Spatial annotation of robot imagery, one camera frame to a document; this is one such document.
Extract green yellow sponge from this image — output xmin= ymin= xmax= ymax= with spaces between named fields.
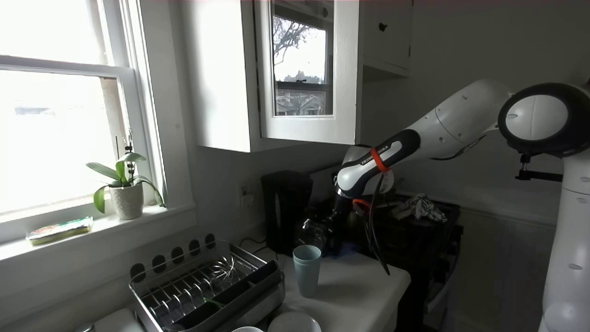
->
xmin=25 ymin=217 xmax=95 ymax=247

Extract blue cloth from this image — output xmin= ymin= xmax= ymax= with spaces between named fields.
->
xmin=333 ymin=241 xmax=363 ymax=258

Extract green plant in white pot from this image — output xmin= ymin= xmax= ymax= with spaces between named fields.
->
xmin=84 ymin=142 xmax=165 ymax=221

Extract crumpled grey rag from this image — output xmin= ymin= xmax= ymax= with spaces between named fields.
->
xmin=388 ymin=193 xmax=449 ymax=225

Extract black camera on stand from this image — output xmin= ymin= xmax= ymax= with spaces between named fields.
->
xmin=514 ymin=153 xmax=564 ymax=184

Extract white wall cabinet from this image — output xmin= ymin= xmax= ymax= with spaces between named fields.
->
xmin=178 ymin=0 xmax=361 ymax=154

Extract white wall outlet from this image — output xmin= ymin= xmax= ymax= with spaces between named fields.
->
xmin=237 ymin=182 xmax=256 ymax=208

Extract red strap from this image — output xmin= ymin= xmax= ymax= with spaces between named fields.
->
xmin=366 ymin=145 xmax=390 ymax=177

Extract white cabinet door glass pane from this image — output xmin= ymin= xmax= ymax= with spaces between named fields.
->
xmin=252 ymin=0 xmax=361 ymax=147

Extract small white cabinet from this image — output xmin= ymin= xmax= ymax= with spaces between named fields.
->
xmin=359 ymin=0 xmax=414 ymax=77

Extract black cable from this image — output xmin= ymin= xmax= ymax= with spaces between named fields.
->
xmin=359 ymin=177 xmax=392 ymax=276

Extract metal dish rack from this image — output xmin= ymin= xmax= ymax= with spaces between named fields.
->
xmin=127 ymin=230 xmax=285 ymax=332

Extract black coffee maker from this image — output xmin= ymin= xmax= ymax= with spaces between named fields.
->
xmin=259 ymin=169 xmax=316 ymax=256

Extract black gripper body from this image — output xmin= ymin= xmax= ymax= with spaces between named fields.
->
xmin=329 ymin=188 xmax=368 ymax=225

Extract glass coffee pot black handle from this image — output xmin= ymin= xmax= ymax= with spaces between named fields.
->
xmin=298 ymin=213 xmax=339 ymax=256

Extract white framed window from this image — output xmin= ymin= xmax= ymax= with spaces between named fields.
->
xmin=0 ymin=0 xmax=198 ymax=261

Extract white plate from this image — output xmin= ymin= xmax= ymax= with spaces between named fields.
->
xmin=265 ymin=309 xmax=322 ymax=332

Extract teal plastic cup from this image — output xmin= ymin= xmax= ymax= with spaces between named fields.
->
xmin=291 ymin=243 xmax=322 ymax=298

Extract black stove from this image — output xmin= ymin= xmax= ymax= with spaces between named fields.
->
xmin=307 ymin=160 xmax=466 ymax=332

